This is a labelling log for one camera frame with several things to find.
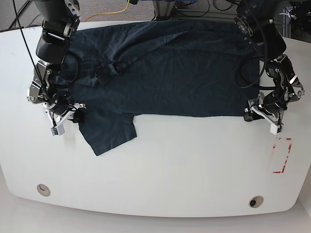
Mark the dark navy t-shirt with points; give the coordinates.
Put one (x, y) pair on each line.
(178, 67)

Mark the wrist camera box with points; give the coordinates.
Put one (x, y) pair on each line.
(275, 129)
(58, 130)

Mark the table cable grommet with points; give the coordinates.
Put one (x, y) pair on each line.
(256, 201)
(43, 190)

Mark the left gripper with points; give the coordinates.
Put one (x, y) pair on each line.
(270, 107)

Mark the red tape rectangle marking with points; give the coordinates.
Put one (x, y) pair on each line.
(280, 154)

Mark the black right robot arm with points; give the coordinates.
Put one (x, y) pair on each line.
(61, 19)

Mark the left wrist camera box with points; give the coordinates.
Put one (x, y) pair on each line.
(275, 129)

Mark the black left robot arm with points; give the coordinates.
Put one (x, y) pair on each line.
(256, 21)

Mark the left table cable grommet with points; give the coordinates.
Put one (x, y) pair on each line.
(43, 190)

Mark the right table cable grommet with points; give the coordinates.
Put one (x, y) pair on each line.
(256, 201)

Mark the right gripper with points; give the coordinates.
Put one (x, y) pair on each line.
(57, 114)

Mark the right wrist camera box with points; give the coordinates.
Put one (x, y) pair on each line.
(58, 130)

